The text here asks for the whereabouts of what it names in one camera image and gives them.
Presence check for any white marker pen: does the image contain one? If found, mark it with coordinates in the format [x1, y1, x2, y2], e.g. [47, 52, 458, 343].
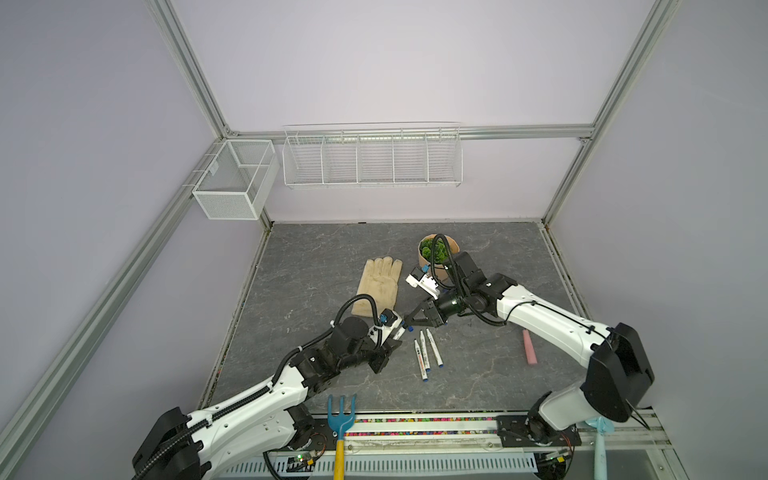
[391, 326, 413, 340]
[426, 329, 444, 368]
[419, 330, 431, 372]
[413, 340, 428, 382]

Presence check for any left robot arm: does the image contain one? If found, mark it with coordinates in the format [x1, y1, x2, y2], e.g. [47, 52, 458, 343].
[132, 294, 403, 479]

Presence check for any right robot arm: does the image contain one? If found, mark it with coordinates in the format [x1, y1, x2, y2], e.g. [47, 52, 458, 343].
[405, 251, 655, 446]

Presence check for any tan pot green plant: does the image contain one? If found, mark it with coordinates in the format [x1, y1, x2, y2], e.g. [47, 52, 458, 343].
[418, 234, 460, 282]

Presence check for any cream fabric glove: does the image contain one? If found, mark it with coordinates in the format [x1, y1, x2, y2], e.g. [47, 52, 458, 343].
[357, 256, 403, 313]

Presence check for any pink eraser stick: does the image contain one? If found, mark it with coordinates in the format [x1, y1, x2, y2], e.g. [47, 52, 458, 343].
[523, 329, 538, 365]

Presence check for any light blue garden trowel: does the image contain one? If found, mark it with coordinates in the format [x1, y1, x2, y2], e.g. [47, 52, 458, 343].
[586, 417, 615, 480]

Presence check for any white mesh box basket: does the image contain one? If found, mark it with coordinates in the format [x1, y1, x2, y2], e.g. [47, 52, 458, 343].
[193, 139, 279, 221]

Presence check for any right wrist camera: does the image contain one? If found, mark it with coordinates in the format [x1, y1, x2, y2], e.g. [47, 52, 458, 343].
[406, 267, 441, 299]

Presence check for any blue garden fork yellow handle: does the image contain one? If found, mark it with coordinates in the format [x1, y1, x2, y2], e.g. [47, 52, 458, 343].
[327, 395, 357, 480]

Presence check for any white wire wall basket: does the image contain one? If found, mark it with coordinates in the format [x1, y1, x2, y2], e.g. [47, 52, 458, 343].
[282, 122, 464, 189]

